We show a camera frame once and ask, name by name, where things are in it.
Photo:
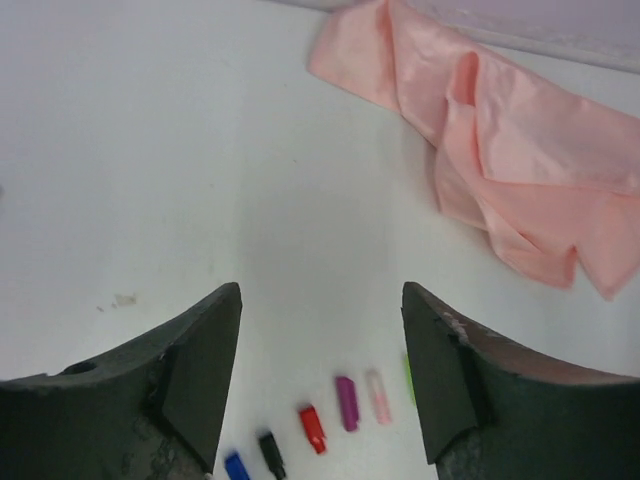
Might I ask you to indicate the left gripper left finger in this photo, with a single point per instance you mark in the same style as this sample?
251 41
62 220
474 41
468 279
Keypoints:
151 408

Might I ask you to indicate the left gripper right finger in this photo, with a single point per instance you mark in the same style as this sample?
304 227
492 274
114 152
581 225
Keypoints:
491 408

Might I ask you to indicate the light green pen cap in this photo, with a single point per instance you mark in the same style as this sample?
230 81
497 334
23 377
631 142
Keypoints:
409 379

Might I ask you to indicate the blue pen cap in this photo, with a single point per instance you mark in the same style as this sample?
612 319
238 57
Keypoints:
235 468

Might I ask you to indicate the pink pen cap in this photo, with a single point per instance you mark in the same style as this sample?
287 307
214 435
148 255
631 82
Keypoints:
378 397

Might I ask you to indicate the black pen cap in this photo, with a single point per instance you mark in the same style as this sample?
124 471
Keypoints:
272 455

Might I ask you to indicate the magenta pen cap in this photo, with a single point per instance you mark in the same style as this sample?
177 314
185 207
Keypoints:
348 403

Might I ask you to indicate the red pen cap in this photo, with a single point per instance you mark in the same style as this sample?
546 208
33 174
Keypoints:
313 429

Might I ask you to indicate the pink cloth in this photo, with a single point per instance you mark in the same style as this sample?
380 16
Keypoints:
552 177

